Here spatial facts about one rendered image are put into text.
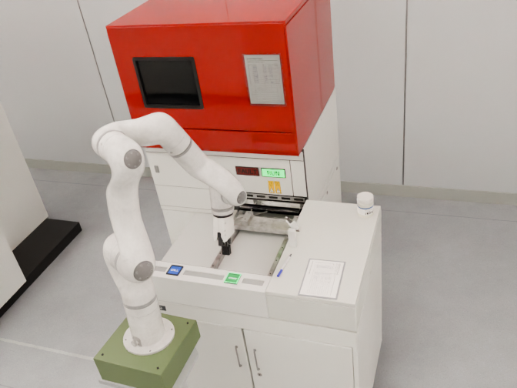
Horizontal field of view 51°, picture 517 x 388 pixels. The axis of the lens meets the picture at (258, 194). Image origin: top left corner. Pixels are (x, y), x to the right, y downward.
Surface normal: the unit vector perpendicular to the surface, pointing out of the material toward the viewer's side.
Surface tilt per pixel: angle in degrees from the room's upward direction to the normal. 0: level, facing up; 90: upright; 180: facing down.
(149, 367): 5
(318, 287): 0
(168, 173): 90
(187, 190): 90
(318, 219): 0
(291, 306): 90
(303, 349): 90
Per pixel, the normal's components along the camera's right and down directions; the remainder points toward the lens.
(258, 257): -0.13, -0.83
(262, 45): -0.32, 0.56
